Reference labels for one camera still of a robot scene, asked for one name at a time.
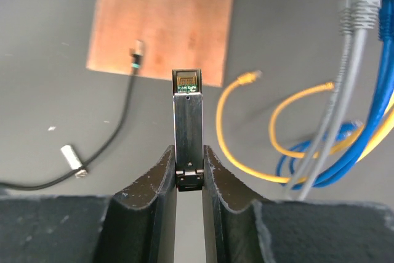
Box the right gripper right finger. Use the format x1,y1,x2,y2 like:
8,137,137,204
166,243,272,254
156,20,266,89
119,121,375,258
203,146,393,262

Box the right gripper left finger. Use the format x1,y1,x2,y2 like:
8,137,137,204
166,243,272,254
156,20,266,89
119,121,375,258
1,146,177,262

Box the silver SFP module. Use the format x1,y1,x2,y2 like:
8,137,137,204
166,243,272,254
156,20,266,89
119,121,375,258
172,69,204,192

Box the wooden board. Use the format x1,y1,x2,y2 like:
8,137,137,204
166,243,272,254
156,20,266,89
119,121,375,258
87,0,233,87

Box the blue ethernet cable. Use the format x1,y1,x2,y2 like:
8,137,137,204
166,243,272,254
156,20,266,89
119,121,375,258
278,0,394,191

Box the yellow ethernet cable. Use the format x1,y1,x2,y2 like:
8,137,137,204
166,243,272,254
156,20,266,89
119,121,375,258
215,70,394,184

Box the black patch cable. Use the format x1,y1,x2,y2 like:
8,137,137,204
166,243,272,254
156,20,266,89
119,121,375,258
0,0,146,190

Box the grey ethernet cable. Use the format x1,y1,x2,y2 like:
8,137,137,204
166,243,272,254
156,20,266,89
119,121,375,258
295,0,384,201
283,0,355,196

